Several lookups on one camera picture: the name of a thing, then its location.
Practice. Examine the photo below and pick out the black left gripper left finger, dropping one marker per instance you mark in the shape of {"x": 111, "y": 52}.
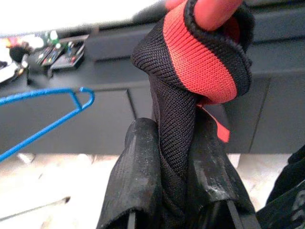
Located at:
{"x": 133, "y": 179}

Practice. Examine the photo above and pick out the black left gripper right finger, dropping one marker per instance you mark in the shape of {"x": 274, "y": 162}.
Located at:
{"x": 214, "y": 181}

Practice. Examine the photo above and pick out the black shirt with red trim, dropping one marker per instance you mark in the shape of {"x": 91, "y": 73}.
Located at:
{"x": 181, "y": 71}

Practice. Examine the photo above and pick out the blue clothes hanger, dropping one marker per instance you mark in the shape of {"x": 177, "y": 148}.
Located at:
{"x": 35, "y": 95}

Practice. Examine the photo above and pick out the black shirt with logo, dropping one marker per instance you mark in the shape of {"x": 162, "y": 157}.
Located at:
{"x": 286, "y": 190}

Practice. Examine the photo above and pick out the black low tv cabinet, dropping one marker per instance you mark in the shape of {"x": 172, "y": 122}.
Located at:
{"x": 71, "y": 119}

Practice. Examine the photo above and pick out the black remote control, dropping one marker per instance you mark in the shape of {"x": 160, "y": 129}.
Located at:
{"x": 50, "y": 56}

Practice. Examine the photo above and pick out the green white small bottle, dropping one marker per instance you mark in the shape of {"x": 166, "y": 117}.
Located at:
{"x": 53, "y": 38}

